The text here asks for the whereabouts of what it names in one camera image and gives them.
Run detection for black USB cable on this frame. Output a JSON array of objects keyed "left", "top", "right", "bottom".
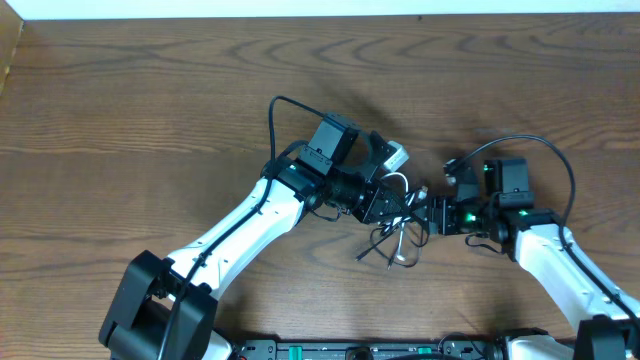
[{"left": 355, "top": 199, "right": 431, "bottom": 271}]

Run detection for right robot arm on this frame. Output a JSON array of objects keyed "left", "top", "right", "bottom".
[{"left": 411, "top": 158, "right": 639, "bottom": 359}]

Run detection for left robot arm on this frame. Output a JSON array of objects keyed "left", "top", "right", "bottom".
[{"left": 98, "top": 113, "right": 409, "bottom": 359}]

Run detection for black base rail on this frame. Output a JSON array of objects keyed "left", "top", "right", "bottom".
[{"left": 209, "top": 327, "right": 576, "bottom": 360}]

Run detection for white USB cable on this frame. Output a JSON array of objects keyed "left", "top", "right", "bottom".
[{"left": 380, "top": 171, "right": 429, "bottom": 263}]

